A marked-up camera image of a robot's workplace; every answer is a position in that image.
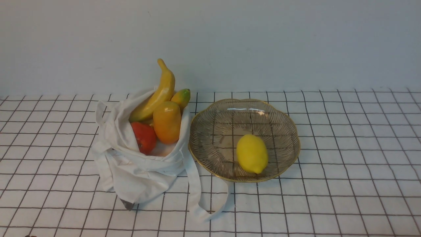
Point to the orange mango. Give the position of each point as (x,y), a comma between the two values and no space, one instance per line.
(167,122)

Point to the white cloth tote bag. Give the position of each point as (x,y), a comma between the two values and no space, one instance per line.
(136,177)

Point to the yellow green-tipped banana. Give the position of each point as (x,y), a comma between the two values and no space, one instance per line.
(182,98)

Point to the yellow lemon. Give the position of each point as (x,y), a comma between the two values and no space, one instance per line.
(252,154)

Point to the red tomato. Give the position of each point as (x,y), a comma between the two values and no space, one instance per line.
(145,137)

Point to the white grid tablecloth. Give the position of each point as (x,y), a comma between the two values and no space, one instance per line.
(358,173)

